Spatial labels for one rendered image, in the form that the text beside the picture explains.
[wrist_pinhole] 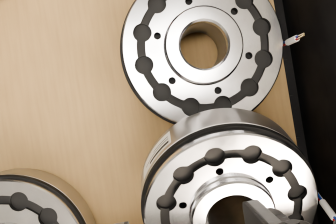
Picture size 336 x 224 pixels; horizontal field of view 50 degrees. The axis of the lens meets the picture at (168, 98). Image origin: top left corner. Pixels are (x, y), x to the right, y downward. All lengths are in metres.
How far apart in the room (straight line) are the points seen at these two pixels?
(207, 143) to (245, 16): 0.09
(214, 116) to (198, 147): 0.03
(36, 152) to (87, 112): 0.04
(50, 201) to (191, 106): 0.10
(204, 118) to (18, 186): 0.12
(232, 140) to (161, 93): 0.06
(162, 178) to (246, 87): 0.08
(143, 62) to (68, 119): 0.07
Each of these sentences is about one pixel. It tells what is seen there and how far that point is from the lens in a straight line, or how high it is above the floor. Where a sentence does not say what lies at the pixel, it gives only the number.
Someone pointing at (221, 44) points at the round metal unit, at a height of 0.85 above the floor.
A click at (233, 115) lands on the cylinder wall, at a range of 0.21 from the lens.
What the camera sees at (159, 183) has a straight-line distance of 0.20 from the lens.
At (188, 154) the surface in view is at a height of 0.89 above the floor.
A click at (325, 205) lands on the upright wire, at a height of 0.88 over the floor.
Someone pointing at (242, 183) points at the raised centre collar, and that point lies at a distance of 0.20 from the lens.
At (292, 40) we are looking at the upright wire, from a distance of 0.23.
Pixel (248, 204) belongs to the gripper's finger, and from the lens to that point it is 0.17.
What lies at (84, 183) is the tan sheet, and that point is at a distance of 0.26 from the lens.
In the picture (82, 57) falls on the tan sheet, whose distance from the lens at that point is 0.26.
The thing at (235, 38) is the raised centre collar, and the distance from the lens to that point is 0.22.
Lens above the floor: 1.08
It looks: 87 degrees down
